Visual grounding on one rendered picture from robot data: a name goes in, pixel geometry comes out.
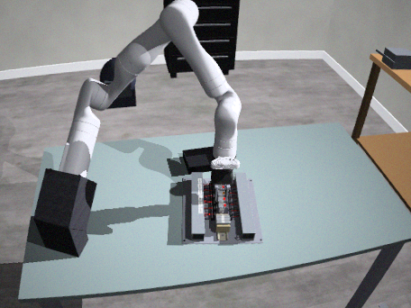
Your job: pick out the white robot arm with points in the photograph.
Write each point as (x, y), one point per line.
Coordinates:
(176, 21)

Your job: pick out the grey relay with orange button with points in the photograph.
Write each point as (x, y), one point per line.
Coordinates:
(221, 194)

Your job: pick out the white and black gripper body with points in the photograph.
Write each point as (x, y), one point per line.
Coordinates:
(223, 161)

